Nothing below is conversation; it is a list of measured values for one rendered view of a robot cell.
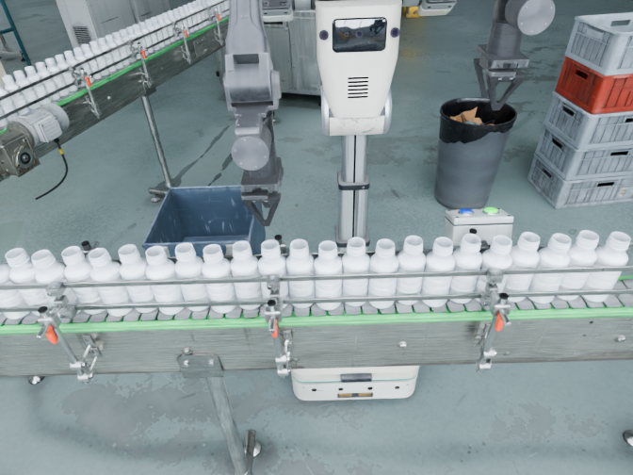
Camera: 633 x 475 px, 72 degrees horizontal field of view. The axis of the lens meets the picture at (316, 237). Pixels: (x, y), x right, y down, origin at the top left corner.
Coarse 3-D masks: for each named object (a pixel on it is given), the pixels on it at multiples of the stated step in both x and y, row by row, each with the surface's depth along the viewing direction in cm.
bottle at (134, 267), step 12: (120, 252) 90; (132, 252) 93; (132, 264) 91; (144, 264) 93; (132, 276) 91; (144, 276) 93; (132, 288) 93; (144, 288) 94; (132, 300) 96; (144, 300) 96; (144, 312) 98
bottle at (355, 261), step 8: (352, 240) 91; (360, 240) 91; (352, 248) 89; (360, 248) 89; (344, 256) 92; (352, 256) 90; (360, 256) 90; (368, 256) 93; (344, 264) 91; (352, 264) 90; (360, 264) 90; (368, 264) 92; (344, 272) 93; (352, 272) 91; (360, 272) 91; (368, 272) 93; (344, 280) 94; (352, 280) 93; (360, 280) 93; (344, 288) 96; (352, 288) 94; (360, 288) 94; (344, 296) 97; (352, 296) 95; (360, 296) 96; (352, 304) 97; (360, 304) 97
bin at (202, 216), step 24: (168, 192) 148; (192, 192) 152; (216, 192) 152; (240, 192) 152; (168, 216) 147; (192, 216) 158; (216, 216) 158; (240, 216) 158; (144, 240) 128; (168, 240) 146; (192, 240) 162; (216, 240) 161; (240, 240) 126; (264, 240) 159
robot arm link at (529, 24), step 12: (516, 0) 70; (528, 0) 67; (540, 0) 67; (516, 12) 69; (528, 12) 68; (540, 12) 68; (552, 12) 68; (516, 24) 70; (528, 24) 69; (540, 24) 69
